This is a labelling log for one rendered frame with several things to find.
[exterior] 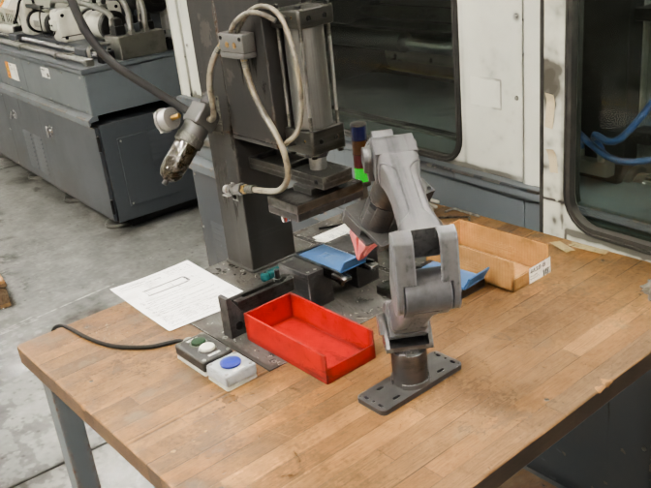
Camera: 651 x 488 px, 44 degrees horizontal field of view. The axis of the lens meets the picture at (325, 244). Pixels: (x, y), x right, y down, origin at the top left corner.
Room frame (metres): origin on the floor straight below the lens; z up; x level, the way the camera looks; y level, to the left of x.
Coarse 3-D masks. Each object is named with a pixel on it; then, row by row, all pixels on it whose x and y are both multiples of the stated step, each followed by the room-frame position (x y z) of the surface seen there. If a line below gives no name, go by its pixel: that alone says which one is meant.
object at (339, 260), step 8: (320, 248) 1.65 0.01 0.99; (328, 248) 1.64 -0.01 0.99; (304, 256) 1.62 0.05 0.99; (312, 256) 1.61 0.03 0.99; (320, 256) 1.61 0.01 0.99; (328, 256) 1.60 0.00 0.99; (336, 256) 1.60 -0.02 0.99; (344, 256) 1.59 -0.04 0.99; (352, 256) 1.59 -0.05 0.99; (328, 264) 1.56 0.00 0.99; (336, 264) 1.55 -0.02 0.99; (344, 264) 1.51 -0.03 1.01; (352, 264) 1.53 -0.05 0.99
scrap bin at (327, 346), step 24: (264, 312) 1.46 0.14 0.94; (288, 312) 1.50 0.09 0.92; (312, 312) 1.45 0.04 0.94; (264, 336) 1.38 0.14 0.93; (288, 336) 1.32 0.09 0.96; (312, 336) 1.41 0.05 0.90; (336, 336) 1.39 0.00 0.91; (360, 336) 1.33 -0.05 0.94; (288, 360) 1.33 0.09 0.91; (312, 360) 1.27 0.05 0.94; (336, 360) 1.31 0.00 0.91; (360, 360) 1.29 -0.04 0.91
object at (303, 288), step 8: (376, 248) 1.65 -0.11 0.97; (368, 256) 1.63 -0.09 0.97; (376, 256) 1.65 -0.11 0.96; (280, 272) 1.60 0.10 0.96; (288, 272) 1.58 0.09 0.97; (352, 272) 1.62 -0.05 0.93; (360, 272) 1.62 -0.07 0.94; (368, 272) 1.63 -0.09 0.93; (376, 272) 1.64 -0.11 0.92; (296, 280) 1.56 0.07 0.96; (304, 280) 1.53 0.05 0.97; (312, 280) 1.53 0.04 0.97; (320, 280) 1.55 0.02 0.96; (328, 280) 1.56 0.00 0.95; (352, 280) 1.62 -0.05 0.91; (360, 280) 1.61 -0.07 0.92; (368, 280) 1.63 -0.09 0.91; (296, 288) 1.56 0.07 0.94; (304, 288) 1.54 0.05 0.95; (312, 288) 1.53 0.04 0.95; (320, 288) 1.54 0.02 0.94; (328, 288) 1.56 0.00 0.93; (304, 296) 1.54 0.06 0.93; (312, 296) 1.53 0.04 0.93; (320, 296) 1.54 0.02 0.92; (328, 296) 1.56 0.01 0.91; (320, 304) 1.54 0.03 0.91
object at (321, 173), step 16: (256, 160) 1.74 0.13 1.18; (272, 160) 1.76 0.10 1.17; (304, 160) 1.70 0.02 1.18; (320, 160) 1.61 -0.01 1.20; (304, 176) 1.60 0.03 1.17; (320, 176) 1.56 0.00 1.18; (336, 176) 1.58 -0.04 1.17; (352, 176) 1.60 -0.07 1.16; (288, 192) 1.61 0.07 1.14; (304, 192) 1.59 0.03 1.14; (320, 192) 1.59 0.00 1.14; (336, 192) 1.59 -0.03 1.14; (352, 192) 1.61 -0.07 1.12; (272, 208) 1.59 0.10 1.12; (288, 208) 1.55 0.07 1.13; (304, 208) 1.54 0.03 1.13; (320, 208) 1.56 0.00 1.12
